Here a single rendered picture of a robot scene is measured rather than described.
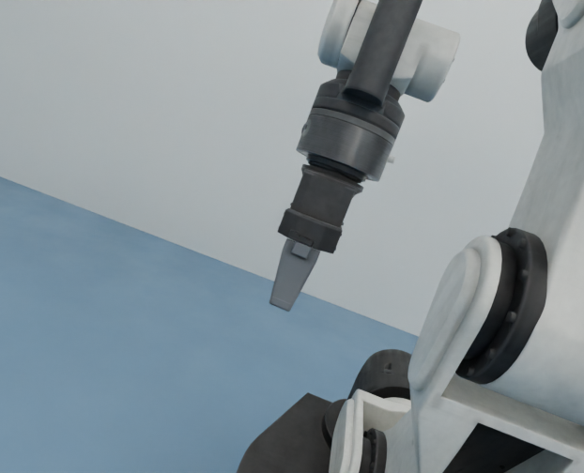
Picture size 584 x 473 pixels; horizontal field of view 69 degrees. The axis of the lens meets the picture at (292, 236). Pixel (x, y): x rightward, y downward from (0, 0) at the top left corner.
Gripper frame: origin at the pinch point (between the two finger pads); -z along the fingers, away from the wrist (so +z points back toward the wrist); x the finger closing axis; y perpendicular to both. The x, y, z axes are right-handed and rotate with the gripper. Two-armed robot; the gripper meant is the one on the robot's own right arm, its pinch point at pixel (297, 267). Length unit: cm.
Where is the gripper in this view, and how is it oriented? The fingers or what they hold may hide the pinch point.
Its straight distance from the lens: 43.7
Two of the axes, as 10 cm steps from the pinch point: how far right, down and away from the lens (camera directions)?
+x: -1.1, 0.7, -9.9
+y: 9.3, 3.7, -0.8
